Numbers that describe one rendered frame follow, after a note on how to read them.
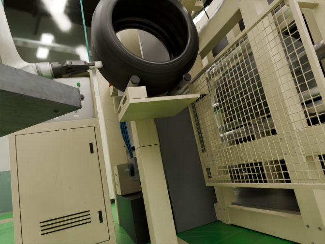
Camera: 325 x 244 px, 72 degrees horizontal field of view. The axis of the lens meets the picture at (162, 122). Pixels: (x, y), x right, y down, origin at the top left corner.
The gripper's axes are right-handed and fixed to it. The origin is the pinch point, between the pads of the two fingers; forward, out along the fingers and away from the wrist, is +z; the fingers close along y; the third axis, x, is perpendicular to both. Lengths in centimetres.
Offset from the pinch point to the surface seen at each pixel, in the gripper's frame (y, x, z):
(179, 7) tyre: -13, -20, 51
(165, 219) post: 25, 89, 18
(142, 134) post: 25.0, 37.5, 20.1
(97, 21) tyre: -10.6, -16.9, 5.4
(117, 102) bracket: 22.5, 15.1, 10.3
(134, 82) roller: -12.0, 17.4, 13.0
